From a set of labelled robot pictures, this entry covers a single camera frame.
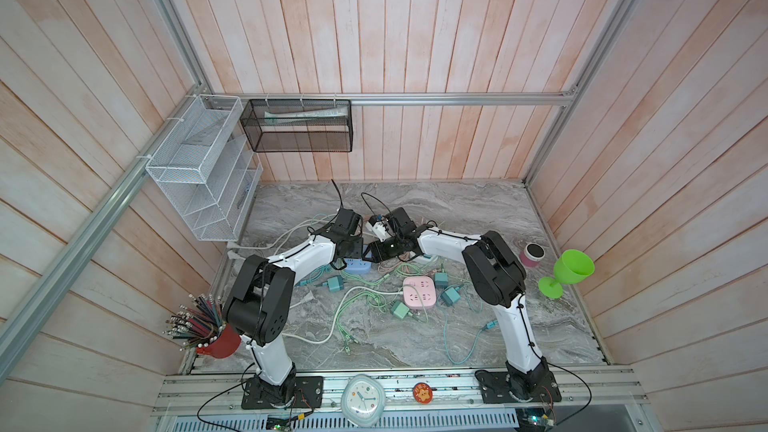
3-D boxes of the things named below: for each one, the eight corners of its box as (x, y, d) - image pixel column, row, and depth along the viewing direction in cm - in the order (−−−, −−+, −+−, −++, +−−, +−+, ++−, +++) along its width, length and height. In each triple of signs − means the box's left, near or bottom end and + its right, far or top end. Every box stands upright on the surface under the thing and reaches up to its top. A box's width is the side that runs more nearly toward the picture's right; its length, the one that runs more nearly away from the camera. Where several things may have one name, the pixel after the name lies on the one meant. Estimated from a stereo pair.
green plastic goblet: (540, 298, 91) (566, 274, 79) (532, 275, 96) (555, 249, 84) (569, 298, 91) (600, 274, 79) (559, 275, 96) (587, 249, 84)
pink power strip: (403, 309, 88) (404, 304, 85) (402, 282, 94) (403, 276, 91) (436, 309, 88) (438, 304, 85) (432, 282, 94) (434, 276, 91)
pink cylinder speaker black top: (522, 267, 98) (530, 258, 94) (517, 252, 102) (524, 242, 97) (540, 267, 98) (548, 258, 94) (534, 252, 102) (541, 242, 97)
